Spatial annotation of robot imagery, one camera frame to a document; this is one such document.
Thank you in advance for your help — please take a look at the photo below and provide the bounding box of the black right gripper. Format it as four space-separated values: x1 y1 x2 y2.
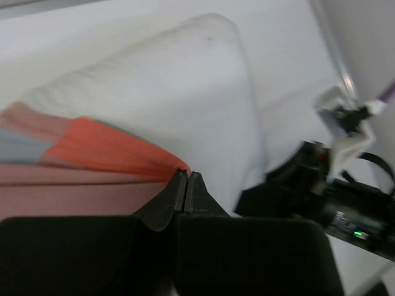
235 142 332 221

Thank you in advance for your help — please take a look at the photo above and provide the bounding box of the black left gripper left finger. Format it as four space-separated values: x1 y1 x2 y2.
132 170 188 231

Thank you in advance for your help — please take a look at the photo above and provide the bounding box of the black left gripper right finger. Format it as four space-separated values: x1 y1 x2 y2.
184 172 230 218

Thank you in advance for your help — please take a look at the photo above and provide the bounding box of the orange grey checked pillowcase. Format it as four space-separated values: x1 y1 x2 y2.
1 102 190 219

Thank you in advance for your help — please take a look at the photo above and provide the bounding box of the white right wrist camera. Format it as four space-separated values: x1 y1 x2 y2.
314 86 386 179

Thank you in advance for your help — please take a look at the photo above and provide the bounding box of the aluminium rail right side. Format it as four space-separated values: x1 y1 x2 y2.
310 1 358 101

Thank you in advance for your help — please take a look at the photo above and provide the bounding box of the white pillow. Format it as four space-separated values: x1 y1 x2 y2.
22 14 266 212

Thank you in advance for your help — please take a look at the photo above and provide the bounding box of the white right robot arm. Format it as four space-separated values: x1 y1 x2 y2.
235 142 394 261

